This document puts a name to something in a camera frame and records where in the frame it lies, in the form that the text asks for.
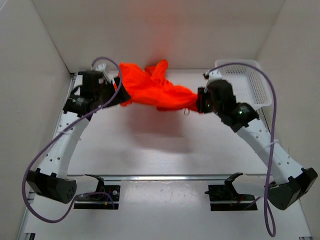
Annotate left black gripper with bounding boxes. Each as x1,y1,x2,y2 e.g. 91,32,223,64
96,77,132,110

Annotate orange shorts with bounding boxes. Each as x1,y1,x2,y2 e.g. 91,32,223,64
119,59,198,112

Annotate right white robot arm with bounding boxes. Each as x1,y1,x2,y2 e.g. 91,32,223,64
196,79,318,210

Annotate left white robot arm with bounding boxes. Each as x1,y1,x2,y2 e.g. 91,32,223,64
26,70,131,204

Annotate white perforated plastic basket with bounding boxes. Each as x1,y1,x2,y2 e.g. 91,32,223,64
219,64,273,110

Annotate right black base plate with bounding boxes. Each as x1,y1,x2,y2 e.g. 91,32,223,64
204,172,258,212

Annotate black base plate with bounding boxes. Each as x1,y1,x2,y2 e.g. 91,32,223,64
73,174,121,210
204,172,258,212

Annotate aluminium frame rail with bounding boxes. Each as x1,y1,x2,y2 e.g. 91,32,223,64
65,174,276,182

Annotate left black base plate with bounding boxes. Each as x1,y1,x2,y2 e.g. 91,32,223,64
73,174,121,210

